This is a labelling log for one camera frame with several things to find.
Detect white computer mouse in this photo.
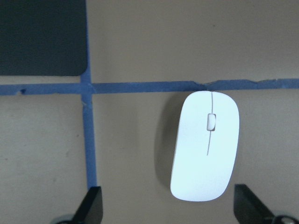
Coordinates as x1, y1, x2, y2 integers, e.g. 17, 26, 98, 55
170, 91, 240, 202

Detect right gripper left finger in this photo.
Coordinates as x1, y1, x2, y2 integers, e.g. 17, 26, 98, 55
73, 186, 103, 224

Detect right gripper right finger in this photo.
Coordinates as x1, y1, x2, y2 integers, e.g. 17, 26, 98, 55
234, 184, 274, 224

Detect black mousepad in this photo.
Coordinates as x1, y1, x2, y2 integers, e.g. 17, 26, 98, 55
0, 0, 88, 76

